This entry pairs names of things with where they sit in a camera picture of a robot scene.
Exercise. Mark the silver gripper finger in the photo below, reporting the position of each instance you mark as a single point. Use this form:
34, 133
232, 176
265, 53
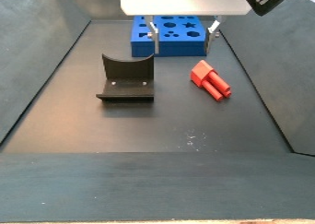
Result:
153, 33
212, 32

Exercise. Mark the red three prong object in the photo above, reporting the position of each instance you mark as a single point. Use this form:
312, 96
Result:
206, 78

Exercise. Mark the black curved fixture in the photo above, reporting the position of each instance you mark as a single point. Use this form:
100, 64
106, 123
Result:
129, 80

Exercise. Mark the blue foam shape block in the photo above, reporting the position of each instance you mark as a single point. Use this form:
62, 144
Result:
181, 36

